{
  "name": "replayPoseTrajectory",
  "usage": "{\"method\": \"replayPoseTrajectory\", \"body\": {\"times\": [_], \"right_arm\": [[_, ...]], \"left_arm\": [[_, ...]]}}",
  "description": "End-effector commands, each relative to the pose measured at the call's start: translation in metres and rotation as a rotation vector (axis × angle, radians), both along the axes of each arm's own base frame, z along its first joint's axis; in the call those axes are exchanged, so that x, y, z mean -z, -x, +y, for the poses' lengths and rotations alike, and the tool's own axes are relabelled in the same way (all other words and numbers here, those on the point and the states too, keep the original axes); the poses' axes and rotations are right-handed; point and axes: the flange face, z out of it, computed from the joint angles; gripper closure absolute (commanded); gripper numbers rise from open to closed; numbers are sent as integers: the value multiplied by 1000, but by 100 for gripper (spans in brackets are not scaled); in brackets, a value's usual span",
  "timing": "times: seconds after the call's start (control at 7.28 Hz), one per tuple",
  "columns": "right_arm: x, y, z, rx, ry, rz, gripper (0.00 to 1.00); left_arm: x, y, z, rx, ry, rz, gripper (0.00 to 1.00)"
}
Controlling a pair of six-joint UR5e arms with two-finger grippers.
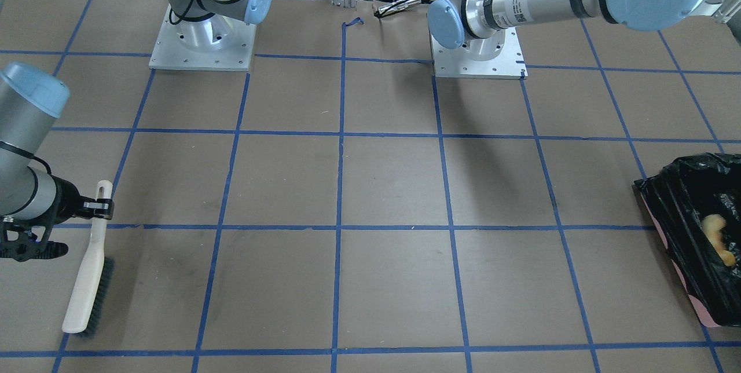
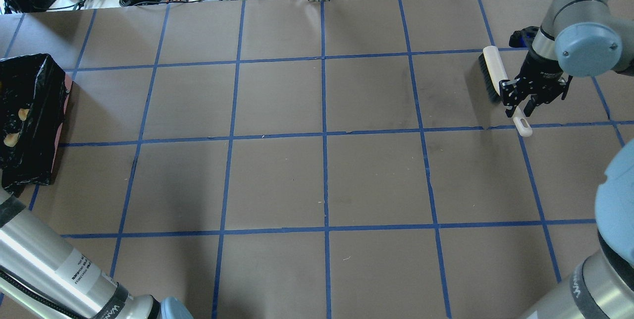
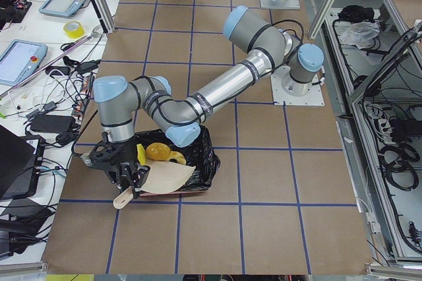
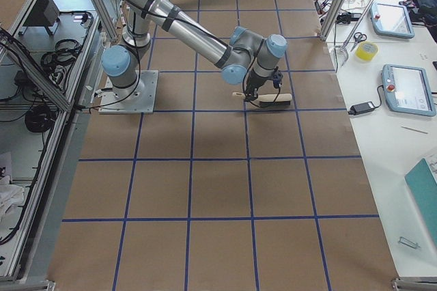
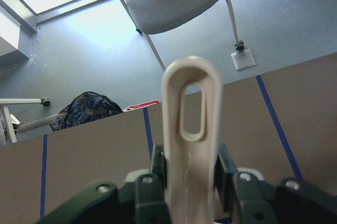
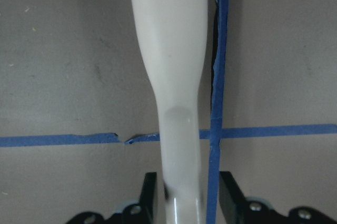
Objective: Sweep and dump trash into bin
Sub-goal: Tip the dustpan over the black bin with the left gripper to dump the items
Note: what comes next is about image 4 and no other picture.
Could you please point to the blue teach pendant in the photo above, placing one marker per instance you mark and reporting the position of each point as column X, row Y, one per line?
column 391, row 20
column 407, row 90

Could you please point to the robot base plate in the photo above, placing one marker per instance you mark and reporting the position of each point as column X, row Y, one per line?
column 138, row 98

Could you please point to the aluminium frame post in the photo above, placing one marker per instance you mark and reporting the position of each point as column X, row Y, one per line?
column 336, row 0

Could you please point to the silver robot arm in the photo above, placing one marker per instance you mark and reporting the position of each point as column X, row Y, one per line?
column 248, row 58

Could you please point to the scissors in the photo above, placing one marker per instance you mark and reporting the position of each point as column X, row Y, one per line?
column 358, row 38

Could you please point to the black power adapter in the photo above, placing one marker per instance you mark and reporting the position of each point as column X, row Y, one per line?
column 362, row 108

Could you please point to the beige hand brush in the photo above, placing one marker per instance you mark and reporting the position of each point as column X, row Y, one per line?
column 266, row 100

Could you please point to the yellow tape roll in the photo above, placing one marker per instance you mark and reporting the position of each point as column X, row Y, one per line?
column 366, row 51

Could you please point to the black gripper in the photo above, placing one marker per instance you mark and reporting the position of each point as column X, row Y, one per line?
column 253, row 82

